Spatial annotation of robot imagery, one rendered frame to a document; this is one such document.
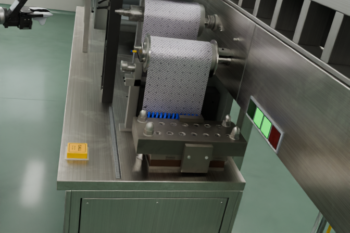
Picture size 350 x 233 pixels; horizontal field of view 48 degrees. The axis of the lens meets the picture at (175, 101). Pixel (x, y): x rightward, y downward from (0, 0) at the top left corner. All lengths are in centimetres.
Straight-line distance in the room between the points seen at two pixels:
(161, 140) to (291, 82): 48
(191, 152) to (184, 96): 24
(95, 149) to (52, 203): 120
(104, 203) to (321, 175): 73
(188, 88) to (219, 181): 37
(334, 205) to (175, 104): 76
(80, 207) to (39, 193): 131
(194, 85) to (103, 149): 42
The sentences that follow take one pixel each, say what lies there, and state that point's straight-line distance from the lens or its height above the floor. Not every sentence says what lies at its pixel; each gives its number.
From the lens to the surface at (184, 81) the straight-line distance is 147.
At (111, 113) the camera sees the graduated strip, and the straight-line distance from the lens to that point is 175.
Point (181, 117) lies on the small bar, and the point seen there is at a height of 105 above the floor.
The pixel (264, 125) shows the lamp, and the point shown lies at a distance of 123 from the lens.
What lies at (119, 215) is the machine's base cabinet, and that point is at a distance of 143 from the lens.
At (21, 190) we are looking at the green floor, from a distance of 275.
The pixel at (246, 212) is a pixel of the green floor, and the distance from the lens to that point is 281.
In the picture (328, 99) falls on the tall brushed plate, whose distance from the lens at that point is 99.
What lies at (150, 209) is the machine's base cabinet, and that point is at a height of 78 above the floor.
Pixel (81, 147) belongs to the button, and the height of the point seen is 92.
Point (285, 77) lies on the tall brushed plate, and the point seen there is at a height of 135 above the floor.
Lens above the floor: 170
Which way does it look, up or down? 24 degrees down
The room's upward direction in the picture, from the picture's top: 10 degrees clockwise
